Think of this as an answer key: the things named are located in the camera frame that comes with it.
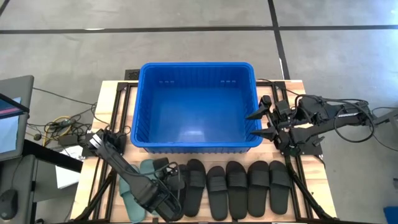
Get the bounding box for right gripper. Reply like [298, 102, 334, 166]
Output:
[245, 95, 295, 155]

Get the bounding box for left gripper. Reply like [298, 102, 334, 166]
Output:
[154, 157, 187, 195]

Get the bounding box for green rubber slide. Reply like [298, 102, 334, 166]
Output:
[119, 164, 147, 224]
[139, 159, 165, 216]

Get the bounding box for blue plastic bin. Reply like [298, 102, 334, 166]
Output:
[130, 62, 264, 154]

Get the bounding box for black floor tape line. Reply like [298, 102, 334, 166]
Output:
[0, 24, 398, 34]
[267, 0, 290, 80]

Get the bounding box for white printed paper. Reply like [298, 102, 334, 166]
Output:
[60, 145, 84, 160]

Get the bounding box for black perforated box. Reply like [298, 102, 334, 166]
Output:
[124, 68, 141, 81]

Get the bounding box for white sheet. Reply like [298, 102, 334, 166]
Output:
[55, 164, 81, 190]

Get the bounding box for black power adapter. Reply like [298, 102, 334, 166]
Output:
[58, 134, 79, 147]

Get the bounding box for black desk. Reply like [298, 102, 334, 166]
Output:
[0, 139, 84, 224]

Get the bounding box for grey metal stand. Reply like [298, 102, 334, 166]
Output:
[368, 107, 398, 131]

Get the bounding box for grey desk mat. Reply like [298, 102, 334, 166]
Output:
[0, 154, 38, 224]

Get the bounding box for blue object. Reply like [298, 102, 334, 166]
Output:
[383, 206, 398, 224]

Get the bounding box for dark computer mouse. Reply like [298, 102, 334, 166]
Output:
[0, 189, 19, 221]

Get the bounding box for grey computer monitor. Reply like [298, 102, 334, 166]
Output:
[0, 75, 35, 162]

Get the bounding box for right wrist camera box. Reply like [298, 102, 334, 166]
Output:
[275, 100, 292, 118]

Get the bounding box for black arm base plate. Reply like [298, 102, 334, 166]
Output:
[277, 130, 324, 156]
[81, 133, 127, 157]

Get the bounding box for black aluminium rail frame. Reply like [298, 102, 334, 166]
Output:
[72, 81, 139, 223]
[254, 79, 340, 223]

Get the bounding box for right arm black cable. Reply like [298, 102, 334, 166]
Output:
[333, 98, 376, 144]

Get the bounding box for tangled black floor cables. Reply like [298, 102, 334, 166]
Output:
[26, 86, 98, 147]

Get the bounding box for yellow cable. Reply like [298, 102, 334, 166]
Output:
[42, 116, 73, 147]

